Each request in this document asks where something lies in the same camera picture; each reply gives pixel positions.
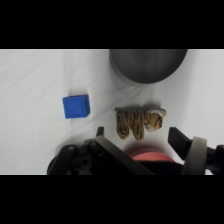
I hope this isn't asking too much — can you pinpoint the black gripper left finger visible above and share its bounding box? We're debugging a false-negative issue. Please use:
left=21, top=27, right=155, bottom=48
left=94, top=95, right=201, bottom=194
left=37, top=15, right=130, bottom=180
left=46, top=126, right=156, bottom=176

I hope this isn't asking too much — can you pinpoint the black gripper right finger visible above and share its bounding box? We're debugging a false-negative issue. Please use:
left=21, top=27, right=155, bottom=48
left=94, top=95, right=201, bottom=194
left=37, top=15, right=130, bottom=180
left=167, top=126, right=224, bottom=176

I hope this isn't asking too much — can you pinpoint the blue cube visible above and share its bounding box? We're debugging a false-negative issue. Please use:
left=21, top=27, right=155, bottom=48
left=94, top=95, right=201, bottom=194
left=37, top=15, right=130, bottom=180
left=62, top=94, right=92, bottom=120

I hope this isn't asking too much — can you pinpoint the pink bowl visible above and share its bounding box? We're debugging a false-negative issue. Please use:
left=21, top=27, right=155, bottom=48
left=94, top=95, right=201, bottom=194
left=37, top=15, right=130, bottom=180
left=126, top=143, right=178, bottom=164

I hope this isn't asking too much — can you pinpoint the grey bowl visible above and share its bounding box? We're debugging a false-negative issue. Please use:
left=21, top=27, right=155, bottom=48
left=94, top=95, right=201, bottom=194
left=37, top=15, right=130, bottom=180
left=109, top=49, right=189, bottom=85

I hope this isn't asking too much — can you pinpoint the tiger plush toy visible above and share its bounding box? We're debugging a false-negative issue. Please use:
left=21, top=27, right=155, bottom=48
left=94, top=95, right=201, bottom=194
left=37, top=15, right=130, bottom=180
left=114, top=107, right=168, bottom=141

